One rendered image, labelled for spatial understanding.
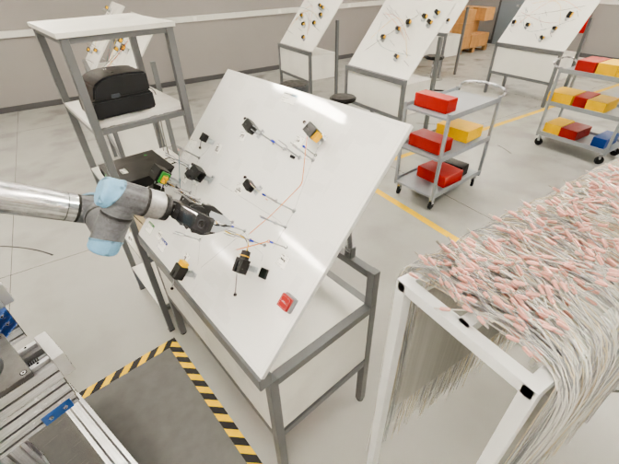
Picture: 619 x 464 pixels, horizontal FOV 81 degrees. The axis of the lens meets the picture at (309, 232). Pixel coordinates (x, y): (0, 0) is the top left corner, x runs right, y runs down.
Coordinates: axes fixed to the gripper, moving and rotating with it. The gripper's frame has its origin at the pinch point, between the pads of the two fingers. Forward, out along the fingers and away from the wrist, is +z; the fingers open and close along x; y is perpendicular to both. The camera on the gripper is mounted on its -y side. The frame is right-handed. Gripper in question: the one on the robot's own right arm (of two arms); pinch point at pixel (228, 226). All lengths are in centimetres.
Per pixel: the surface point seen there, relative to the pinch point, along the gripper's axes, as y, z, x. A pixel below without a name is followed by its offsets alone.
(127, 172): 127, 8, 18
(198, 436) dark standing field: 39, 61, 129
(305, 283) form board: -7.6, 33.5, 11.0
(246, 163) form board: 53, 30, -16
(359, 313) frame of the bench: -6, 76, 22
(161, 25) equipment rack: 104, -8, -57
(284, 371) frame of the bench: -9, 42, 47
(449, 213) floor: 88, 291, -48
